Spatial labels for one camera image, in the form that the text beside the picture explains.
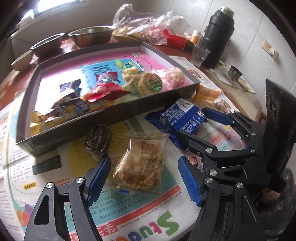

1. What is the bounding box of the black thermos flask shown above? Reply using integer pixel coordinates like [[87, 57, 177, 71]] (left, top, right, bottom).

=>
[[201, 6, 235, 69]]

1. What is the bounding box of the clear plastic bag with food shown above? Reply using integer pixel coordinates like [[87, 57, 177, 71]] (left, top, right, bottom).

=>
[[111, 4, 190, 47]]

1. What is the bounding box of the green mung bean cake packet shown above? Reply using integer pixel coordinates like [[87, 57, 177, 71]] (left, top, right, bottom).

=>
[[115, 60, 146, 96]]

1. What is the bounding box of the small white ceramic bowl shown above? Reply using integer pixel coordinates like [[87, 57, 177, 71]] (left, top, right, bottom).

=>
[[11, 50, 33, 72]]

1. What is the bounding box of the small dark wrapped candy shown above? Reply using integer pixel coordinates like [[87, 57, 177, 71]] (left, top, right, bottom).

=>
[[84, 125, 112, 161]]

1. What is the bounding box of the orange long wafer packet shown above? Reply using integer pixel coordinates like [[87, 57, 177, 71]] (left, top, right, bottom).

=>
[[193, 84, 222, 102]]

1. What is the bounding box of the window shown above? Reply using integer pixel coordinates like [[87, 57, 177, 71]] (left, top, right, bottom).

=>
[[33, 0, 83, 15]]

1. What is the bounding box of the crumpled white paper napkin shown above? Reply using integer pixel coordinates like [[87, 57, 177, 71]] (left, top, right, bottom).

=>
[[210, 60, 256, 94]]

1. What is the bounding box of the clear plastic cup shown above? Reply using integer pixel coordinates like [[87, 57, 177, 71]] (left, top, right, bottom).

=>
[[190, 44, 210, 67]]

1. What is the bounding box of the large steel bowl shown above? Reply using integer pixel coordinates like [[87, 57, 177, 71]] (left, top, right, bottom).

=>
[[68, 26, 117, 49]]

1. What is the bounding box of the clear crispy rice cake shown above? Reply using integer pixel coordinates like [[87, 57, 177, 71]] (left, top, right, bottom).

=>
[[108, 130, 169, 194]]

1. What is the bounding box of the orange pill bottle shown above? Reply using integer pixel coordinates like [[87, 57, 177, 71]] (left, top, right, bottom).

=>
[[190, 30, 201, 44]]

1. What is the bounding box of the blue cookie packet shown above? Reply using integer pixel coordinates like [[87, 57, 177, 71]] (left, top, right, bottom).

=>
[[145, 98, 206, 151]]

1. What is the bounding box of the dark chocolate bar packet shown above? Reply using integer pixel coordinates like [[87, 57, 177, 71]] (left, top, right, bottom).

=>
[[51, 79, 81, 109]]

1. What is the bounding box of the yellow cartoon snack packet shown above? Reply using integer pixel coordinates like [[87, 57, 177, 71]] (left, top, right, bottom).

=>
[[30, 99, 114, 136]]

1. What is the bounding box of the steel thermos lid cup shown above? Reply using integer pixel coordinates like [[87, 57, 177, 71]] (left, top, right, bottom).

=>
[[228, 65, 242, 81]]

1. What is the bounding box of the green round cracker packet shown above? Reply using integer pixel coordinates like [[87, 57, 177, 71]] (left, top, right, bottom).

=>
[[137, 72, 163, 96]]

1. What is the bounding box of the red snack packet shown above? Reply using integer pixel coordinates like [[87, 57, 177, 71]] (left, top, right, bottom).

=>
[[82, 71, 131, 103]]

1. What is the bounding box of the grey shallow cardboard box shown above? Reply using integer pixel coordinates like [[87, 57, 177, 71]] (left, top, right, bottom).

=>
[[16, 42, 199, 157]]

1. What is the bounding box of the red tissue box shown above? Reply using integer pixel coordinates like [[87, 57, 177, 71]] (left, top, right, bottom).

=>
[[164, 18, 190, 50]]

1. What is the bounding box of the pink round pastry in wrapper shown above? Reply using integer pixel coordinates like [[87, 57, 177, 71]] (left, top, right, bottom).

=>
[[157, 68, 185, 89]]

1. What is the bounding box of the small steel bowl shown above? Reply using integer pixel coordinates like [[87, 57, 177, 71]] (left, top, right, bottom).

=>
[[30, 33, 65, 58]]

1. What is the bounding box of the white wall socket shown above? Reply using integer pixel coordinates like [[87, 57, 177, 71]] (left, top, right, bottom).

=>
[[261, 40, 278, 60]]

